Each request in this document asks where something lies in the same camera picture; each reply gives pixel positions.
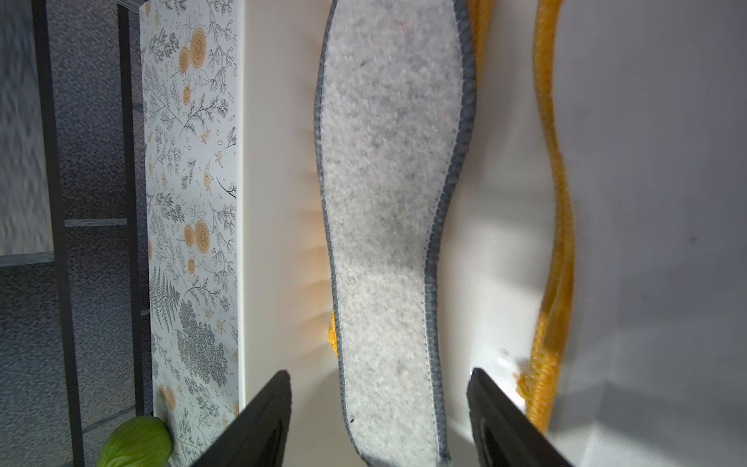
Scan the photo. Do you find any white insole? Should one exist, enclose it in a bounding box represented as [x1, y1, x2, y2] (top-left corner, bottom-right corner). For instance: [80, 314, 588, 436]
[439, 1, 554, 411]

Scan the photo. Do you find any grey insole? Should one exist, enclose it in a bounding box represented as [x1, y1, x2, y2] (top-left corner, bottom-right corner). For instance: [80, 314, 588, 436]
[314, 1, 477, 466]

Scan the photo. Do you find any white plastic storage box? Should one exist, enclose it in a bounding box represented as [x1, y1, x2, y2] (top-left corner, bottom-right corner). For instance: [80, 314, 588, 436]
[238, 1, 746, 466]

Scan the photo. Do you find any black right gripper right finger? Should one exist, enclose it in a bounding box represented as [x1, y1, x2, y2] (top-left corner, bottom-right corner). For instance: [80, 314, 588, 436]
[467, 368, 572, 467]

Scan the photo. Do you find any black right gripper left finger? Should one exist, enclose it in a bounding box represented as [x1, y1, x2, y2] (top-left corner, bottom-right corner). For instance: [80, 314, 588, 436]
[193, 370, 292, 467]

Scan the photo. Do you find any green cabbage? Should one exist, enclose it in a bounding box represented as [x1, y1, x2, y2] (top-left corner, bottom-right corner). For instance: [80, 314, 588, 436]
[95, 416, 173, 467]

